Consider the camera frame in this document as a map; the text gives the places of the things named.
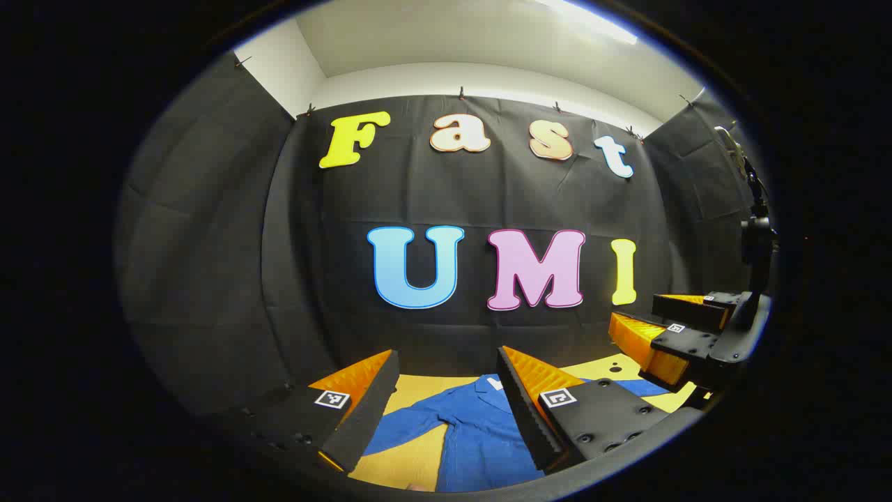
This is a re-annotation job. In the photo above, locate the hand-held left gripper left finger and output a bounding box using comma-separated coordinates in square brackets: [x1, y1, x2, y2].
[239, 349, 401, 476]

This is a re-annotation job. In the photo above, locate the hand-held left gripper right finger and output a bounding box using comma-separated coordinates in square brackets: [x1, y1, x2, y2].
[495, 345, 703, 476]

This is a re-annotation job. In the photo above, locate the blue button jacket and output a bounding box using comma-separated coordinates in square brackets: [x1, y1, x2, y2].
[362, 373, 673, 493]

